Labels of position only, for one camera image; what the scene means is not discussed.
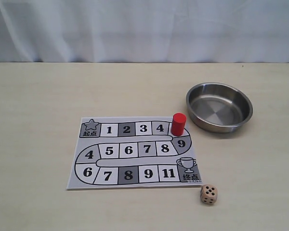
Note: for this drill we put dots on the red cylinder game piece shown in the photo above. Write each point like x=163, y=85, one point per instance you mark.
x=178, y=124

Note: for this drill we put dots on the stainless steel round bowl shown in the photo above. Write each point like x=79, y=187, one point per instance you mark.
x=217, y=107

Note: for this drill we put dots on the wooden die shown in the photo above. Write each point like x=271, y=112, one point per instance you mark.
x=208, y=194

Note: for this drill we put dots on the paper number game board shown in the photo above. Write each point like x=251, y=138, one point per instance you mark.
x=132, y=152

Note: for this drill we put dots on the white curtain backdrop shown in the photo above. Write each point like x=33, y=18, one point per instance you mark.
x=145, y=31

